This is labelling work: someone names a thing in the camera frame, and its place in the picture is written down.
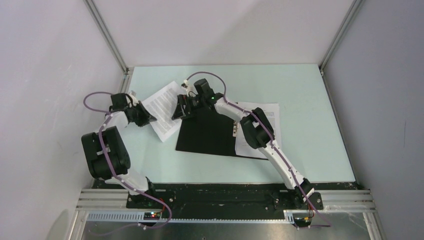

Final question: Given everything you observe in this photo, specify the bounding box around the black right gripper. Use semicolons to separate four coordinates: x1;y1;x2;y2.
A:
172;93;206;120

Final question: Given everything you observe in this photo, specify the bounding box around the white text-printed paper sheet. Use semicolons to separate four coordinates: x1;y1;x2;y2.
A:
142;81;183;142

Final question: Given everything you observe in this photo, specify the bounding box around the red and black folder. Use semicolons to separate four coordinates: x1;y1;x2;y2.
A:
175;108;266;160

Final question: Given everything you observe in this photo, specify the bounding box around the white blank-backed paper sheet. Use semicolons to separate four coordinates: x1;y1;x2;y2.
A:
234;101;282;159

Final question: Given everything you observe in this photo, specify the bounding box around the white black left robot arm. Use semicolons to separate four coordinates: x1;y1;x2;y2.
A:
81;101;158;208

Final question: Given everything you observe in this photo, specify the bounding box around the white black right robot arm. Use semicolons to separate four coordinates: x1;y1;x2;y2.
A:
171;93;315;209

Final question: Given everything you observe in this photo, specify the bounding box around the metal folder clip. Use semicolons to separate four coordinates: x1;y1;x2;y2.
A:
232;121;239;138

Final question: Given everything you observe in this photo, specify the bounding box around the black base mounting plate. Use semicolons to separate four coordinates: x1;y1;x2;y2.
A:
92;181;360;220

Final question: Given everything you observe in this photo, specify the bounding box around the left controller board with leds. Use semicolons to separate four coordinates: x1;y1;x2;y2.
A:
143;211;162;221

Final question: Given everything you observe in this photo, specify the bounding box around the right controller board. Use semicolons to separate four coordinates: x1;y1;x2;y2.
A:
293;217;312;228

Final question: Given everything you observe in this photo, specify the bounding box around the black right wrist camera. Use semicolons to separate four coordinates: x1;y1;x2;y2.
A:
194;78;224;103

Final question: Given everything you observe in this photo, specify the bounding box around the left aluminium corner post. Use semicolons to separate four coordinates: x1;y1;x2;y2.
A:
83;0;129;75

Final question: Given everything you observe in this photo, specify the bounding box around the aluminium corner post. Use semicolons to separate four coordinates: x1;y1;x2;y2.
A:
319;0;366;76
83;0;129;75

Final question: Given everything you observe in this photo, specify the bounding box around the aluminium front frame rail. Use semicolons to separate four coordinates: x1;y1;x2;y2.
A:
67;184;386;240

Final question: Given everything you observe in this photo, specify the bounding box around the right aluminium corner post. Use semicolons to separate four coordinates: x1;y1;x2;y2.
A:
319;0;366;76

